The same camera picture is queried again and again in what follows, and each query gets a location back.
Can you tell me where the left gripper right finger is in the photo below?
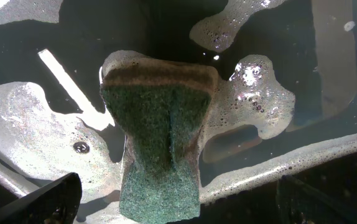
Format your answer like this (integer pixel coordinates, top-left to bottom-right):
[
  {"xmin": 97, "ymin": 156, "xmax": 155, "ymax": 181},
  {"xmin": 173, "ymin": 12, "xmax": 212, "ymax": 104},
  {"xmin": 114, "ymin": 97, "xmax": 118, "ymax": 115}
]
[{"xmin": 276, "ymin": 175, "xmax": 357, "ymax": 224}]

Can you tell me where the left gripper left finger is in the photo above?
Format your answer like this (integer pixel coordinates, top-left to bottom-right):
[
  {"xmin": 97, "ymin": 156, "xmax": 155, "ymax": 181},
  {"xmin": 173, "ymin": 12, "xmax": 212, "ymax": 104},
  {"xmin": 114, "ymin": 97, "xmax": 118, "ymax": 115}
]
[{"xmin": 0, "ymin": 172, "xmax": 82, "ymax": 224}]

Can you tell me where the green scrubbing sponge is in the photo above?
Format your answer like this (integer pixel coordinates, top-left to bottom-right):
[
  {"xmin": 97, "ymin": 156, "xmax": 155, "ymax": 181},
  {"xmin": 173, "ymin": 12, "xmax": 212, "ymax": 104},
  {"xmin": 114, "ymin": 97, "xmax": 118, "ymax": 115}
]
[{"xmin": 100, "ymin": 57, "xmax": 218, "ymax": 223}]

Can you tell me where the black water tray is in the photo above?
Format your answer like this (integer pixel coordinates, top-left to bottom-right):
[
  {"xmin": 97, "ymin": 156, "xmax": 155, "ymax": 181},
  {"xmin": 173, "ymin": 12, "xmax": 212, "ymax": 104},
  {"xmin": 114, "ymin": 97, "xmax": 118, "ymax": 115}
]
[{"xmin": 0, "ymin": 0, "xmax": 357, "ymax": 223}]

